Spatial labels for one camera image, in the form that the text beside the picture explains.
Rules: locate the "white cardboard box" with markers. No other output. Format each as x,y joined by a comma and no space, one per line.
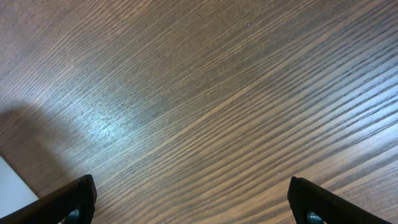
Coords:
15,193

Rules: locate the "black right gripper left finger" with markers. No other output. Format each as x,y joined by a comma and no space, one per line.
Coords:
72,203

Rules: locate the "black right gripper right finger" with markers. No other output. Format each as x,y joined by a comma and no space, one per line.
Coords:
311,203

